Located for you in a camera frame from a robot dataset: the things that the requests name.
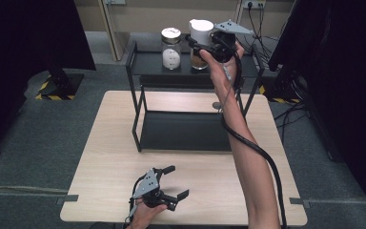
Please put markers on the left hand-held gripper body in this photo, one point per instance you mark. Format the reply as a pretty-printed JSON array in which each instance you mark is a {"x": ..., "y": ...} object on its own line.
[{"x": 147, "y": 186}]

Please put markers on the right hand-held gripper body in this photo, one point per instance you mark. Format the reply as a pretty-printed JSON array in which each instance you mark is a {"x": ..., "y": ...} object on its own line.
[{"x": 224, "y": 46}]

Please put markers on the glass sugar jar taped lid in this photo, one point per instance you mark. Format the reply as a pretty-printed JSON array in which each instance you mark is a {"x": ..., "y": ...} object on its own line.
[{"x": 171, "y": 54}]

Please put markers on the black metal shelf rack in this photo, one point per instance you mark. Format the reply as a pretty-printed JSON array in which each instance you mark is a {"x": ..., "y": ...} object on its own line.
[{"x": 184, "y": 130}]

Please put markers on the person's left hand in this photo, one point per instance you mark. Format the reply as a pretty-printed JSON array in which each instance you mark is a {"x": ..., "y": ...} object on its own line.
[{"x": 146, "y": 216}]

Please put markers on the person's right hand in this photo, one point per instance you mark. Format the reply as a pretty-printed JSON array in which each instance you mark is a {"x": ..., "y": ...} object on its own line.
[{"x": 220, "y": 76}]

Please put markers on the grey round table marker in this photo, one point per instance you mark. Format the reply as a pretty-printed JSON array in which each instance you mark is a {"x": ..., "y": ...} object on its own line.
[{"x": 216, "y": 105}]

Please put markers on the black stand base striped tape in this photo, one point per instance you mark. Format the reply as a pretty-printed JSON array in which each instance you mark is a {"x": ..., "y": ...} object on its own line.
[
  {"x": 62, "y": 86},
  {"x": 281, "y": 93}
]

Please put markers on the grey floor tape strip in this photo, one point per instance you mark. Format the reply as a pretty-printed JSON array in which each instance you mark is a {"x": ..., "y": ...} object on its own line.
[
  {"x": 300, "y": 202},
  {"x": 67, "y": 199}
]

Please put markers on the black curtain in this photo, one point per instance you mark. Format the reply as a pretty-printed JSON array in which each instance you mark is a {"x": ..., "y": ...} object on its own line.
[
  {"x": 336, "y": 79},
  {"x": 22, "y": 63}
]

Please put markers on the white wall socket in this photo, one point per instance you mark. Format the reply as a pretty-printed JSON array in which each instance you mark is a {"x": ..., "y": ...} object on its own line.
[{"x": 254, "y": 4}]

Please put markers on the beige door frame post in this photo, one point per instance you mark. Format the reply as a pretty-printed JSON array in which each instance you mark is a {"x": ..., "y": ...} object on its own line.
[{"x": 116, "y": 31}]

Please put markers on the grey wall plate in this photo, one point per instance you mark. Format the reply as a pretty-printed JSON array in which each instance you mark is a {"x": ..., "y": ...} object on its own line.
[{"x": 115, "y": 1}]

